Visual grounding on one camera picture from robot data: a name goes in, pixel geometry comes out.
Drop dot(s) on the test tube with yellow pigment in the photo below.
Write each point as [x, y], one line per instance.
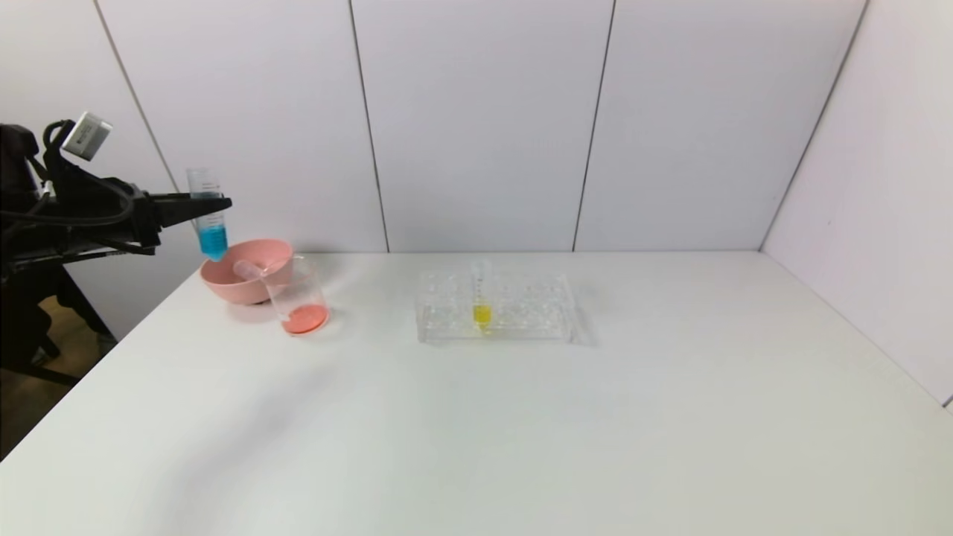
[482, 314]

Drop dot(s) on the pink plastic bowl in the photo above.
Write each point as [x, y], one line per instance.
[238, 292]

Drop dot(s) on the clear acrylic test tube rack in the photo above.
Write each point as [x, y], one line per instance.
[536, 313]

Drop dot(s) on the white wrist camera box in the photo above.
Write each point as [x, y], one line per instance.
[88, 135]

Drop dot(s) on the clear glass beaker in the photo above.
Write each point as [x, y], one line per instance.
[301, 316]

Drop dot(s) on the test tube with blue pigment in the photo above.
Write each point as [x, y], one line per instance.
[212, 240]

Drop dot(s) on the test tube with red pigment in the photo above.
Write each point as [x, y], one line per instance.
[249, 269]

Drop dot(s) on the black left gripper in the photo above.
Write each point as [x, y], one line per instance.
[148, 219]

